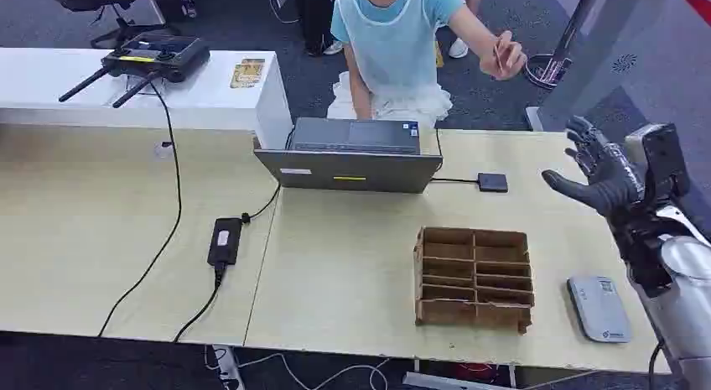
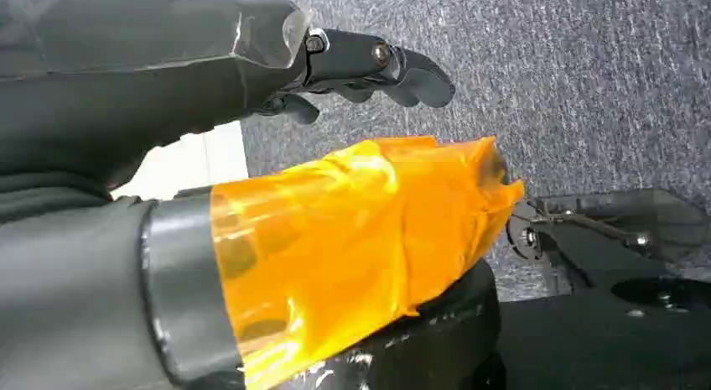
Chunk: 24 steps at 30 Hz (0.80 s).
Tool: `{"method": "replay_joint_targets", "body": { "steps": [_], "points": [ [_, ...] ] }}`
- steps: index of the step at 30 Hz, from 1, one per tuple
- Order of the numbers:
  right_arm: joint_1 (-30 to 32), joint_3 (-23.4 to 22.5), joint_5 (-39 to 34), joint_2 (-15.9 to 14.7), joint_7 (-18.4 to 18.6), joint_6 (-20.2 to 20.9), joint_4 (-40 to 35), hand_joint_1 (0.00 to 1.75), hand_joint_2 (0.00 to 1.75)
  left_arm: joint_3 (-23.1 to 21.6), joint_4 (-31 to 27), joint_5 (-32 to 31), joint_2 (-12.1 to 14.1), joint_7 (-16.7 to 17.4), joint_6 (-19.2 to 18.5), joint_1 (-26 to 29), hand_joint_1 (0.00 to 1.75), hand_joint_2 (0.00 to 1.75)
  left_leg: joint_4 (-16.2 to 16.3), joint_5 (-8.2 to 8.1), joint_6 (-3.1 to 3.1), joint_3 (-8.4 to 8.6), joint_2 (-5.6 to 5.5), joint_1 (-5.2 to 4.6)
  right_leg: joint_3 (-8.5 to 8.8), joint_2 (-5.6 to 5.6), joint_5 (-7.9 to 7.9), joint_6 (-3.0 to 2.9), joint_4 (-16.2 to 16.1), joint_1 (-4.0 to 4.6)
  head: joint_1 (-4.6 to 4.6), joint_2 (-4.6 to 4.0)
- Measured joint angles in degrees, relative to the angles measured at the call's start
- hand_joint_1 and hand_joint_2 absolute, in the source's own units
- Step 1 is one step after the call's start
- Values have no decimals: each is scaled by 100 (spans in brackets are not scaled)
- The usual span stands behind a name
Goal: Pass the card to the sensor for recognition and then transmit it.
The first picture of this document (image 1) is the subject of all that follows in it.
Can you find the person's left hand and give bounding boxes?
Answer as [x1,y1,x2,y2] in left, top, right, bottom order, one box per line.
[480,31,529,82]

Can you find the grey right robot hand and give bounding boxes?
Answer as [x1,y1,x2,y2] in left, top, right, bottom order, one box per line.
[541,116,646,217]

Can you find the black pole stand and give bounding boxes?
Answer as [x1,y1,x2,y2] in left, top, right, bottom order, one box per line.
[524,0,605,91]

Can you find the small black square device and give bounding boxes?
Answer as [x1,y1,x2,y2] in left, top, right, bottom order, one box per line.
[477,173,509,194]

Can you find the person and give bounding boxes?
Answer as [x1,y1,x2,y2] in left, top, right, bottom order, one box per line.
[326,0,529,127]

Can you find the grey panel with fan logo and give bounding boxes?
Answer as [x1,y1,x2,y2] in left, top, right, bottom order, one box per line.
[524,0,711,134]

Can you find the grey flat card reader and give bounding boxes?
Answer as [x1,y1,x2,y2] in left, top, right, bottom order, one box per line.
[566,275,633,344]

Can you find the wooden slotted card box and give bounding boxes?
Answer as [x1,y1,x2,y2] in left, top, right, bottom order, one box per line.
[413,226,536,335]

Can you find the grey laptop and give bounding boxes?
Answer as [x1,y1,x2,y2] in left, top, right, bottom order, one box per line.
[253,117,444,195]

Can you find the yellow printed card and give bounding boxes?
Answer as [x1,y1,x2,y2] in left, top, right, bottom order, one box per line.
[230,58,267,90]

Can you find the black power adapter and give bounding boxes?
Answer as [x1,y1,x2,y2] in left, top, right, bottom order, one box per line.
[206,217,244,268]

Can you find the black remote controller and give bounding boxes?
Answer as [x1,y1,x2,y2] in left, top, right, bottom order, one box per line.
[58,33,212,110]

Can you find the white power strip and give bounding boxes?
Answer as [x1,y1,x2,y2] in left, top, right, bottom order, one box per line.
[212,346,246,390]

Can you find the white bench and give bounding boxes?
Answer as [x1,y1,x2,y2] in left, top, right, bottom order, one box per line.
[0,47,293,151]

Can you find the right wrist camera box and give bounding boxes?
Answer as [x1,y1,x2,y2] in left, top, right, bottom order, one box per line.
[625,122,692,211]

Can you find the thin black device cable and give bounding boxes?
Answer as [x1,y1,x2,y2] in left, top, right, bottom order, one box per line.
[430,128,480,184]

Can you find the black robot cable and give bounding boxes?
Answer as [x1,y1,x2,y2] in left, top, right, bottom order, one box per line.
[647,341,666,390]

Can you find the white table frame bar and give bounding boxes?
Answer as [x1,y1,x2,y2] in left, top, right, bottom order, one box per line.
[402,372,519,390]

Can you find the black adapter output cable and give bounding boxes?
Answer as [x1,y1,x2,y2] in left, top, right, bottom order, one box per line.
[241,128,295,226]

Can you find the white floor cable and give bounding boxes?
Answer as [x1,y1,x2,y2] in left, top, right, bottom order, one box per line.
[202,346,390,390]

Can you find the long black controller cable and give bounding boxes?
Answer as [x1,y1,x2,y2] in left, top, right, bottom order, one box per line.
[96,81,184,339]

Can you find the black adapter mains cable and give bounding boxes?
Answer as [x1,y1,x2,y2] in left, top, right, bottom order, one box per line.
[173,262,226,344]

